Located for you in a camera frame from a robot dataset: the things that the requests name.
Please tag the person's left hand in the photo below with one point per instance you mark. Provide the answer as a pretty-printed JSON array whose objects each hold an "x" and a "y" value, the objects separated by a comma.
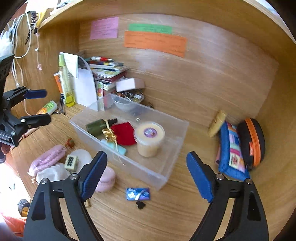
[{"x": 4, "y": 150}]

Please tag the green orange glue tube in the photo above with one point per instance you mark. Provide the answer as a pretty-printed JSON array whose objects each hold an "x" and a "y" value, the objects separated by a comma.
[{"x": 49, "y": 108}]

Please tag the blue patchwork pencil case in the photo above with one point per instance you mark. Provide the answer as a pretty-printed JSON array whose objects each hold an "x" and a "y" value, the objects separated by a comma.
[{"x": 229, "y": 158}]

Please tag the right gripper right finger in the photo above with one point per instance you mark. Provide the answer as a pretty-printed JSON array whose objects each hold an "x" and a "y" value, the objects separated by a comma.
[{"x": 247, "y": 220}]

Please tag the white drawstring bag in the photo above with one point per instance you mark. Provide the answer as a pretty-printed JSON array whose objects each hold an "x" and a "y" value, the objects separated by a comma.
[{"x": 56, "y": 172}]

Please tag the pink round compact fan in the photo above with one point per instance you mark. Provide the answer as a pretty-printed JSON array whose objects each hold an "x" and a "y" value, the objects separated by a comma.
[{"x": 106, "y": 181}]

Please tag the red fabric pouch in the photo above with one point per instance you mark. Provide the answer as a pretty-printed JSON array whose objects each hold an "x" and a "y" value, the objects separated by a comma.
[{"x": 124, "y": 134}]

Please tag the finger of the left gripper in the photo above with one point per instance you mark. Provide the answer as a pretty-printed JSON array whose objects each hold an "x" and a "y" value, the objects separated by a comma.
[
  {"x": 27, "y": 94},
  {"x": 35, "y": 121}
]

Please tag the mahjong tile block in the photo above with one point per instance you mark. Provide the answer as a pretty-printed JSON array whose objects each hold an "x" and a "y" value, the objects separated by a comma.
[{"x": 71, "y": 163}]

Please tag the stack of books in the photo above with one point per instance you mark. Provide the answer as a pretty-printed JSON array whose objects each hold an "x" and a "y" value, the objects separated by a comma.
[{"x": 106, "y": 74}]

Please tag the green sticky note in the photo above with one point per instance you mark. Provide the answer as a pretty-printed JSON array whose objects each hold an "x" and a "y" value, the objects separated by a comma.
[{"x": 150, "y": 28}]

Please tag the teal small tube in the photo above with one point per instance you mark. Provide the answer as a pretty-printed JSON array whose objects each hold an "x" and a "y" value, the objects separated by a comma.
[{"x": 121, "y": 150}]

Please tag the beige lotion tube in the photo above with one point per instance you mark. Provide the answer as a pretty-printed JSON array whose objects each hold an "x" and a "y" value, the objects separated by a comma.
[{"x": 217, "y": 123}]

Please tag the white small cardboard box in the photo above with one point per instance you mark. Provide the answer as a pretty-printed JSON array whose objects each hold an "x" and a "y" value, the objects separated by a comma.
[{"x": 129, "y": 84}]

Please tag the orange box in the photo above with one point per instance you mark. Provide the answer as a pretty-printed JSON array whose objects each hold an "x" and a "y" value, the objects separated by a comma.
[{"x": 58, "y": 82}]

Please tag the red white marker pen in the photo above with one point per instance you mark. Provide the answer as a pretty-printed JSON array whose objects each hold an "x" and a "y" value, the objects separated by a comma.
[{"x": 98, "y": 58}]

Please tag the orange cord charm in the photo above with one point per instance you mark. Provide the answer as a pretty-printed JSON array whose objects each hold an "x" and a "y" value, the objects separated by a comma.
[{"x": 70, "y": 143}]

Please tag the yellow spray bottle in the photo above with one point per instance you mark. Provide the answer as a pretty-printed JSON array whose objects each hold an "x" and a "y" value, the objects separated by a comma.
[{"x": 65, "y": 83}]

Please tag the pink sticky note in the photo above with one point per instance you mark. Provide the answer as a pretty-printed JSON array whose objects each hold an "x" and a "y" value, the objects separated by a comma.
[{"x": 104, "y": 28}]

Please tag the black orange zip case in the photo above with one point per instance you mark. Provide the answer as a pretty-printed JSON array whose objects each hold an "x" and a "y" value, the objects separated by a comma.
[{"x": 252, "y": 142}]

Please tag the cream jar with lid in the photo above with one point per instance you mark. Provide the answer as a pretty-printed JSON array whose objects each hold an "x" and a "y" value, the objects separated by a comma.
[{"x": 149, "y": 137}]

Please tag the gold ribbon bow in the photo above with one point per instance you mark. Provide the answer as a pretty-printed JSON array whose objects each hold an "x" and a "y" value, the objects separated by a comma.
[{"x": 109, "y": 133}]

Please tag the small black clip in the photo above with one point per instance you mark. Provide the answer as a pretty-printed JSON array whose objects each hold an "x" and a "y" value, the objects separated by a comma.
[{"x": 140, "y": 204}]

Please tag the orange paper note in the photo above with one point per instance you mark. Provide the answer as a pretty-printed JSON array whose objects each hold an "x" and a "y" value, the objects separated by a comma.
[{"x": 171, "y": 44}]

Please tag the blue razor blade box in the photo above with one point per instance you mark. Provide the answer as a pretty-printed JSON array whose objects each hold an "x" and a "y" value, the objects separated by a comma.
[{"x": 137, "y": 194}]

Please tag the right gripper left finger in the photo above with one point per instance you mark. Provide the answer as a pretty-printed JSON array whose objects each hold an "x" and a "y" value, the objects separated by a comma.
[{"x": 45, "y": 220}]

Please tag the white paper folder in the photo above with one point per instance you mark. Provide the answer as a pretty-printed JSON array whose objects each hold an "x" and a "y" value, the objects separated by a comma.
[{"x": 81, "y": 79}]

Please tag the clear plastic storage bin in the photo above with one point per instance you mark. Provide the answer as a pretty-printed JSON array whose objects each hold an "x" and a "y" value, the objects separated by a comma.
[{"x": 154, "y": 171}]

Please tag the clear glass bowl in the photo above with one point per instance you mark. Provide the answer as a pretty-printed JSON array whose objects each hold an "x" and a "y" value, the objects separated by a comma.
[{"x": 123, "y": 104}]

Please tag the green spray bottle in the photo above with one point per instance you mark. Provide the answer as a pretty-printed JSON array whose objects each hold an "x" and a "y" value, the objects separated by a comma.
[{"x": 97, "y": 127}]

